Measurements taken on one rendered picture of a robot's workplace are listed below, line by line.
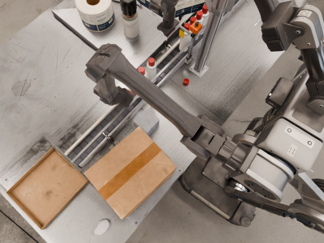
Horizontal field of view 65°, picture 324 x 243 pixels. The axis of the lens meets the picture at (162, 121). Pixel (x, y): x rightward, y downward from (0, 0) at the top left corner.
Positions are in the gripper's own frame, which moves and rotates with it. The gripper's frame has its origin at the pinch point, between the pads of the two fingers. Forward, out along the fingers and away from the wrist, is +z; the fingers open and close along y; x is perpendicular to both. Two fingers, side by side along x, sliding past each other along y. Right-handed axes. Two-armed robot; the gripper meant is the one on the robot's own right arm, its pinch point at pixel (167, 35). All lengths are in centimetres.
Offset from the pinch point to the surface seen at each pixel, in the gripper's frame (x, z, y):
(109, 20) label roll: -35.8, 8.6, 9.3
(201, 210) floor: 84, 102, 48
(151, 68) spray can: 7.6, -2.5, 21.7
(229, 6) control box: 23.7, -30.6, -10.0
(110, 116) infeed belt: 4, 14, 51
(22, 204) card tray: 2, 19, 112
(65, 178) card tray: 9, 19, 90
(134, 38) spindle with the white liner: -18.0, 11.4, 7.6
